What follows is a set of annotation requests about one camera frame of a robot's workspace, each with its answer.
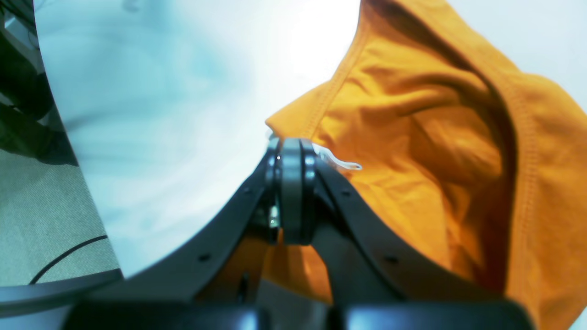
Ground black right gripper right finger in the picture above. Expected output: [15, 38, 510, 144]
[300, 139, 508, 305]

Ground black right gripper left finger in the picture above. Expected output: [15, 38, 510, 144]
[92, 138, 279, 303]

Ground orange T-shirt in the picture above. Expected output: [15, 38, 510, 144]
[197, 0, 587, 330]

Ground black floor cable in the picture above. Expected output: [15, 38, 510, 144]
[28, 235, 109, 286]

